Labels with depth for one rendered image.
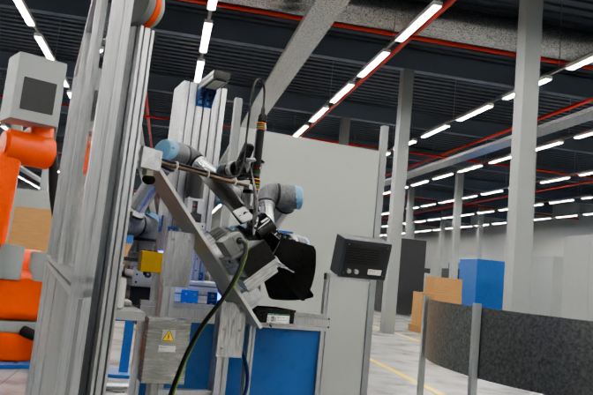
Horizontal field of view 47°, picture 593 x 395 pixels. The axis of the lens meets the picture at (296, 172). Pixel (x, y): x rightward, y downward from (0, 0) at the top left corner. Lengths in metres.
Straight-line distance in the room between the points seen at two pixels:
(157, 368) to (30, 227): 8.49
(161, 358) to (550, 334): 2.15
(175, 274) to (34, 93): 4.34
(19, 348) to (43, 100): 2.23
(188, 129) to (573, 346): 2.31
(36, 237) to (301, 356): 7.89
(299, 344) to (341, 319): 1.68
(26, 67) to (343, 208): 3.30
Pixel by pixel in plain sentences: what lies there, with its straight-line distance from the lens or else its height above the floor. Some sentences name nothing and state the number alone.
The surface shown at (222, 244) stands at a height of 1.11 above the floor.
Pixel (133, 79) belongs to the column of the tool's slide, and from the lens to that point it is 2.28.
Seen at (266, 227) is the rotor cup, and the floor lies 1.20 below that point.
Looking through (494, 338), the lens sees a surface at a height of 0.79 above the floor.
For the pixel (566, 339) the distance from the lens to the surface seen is 3.81.
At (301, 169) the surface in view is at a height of 1.77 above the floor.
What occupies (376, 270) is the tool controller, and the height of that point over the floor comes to 1.09.
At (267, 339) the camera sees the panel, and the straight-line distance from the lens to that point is 3.22.
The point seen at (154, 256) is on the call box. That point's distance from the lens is 3.02.
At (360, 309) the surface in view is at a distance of 5.00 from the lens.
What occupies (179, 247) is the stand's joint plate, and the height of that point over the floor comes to 1.09.
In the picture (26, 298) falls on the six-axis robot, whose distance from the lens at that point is 6.54.
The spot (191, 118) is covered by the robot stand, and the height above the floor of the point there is 1.82.
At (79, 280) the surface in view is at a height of 0.99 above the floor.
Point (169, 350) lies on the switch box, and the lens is 2.46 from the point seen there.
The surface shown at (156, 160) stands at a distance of 2.34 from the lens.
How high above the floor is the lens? 1.05
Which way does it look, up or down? 8 degrees up
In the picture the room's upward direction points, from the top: 6 degrees clockwise
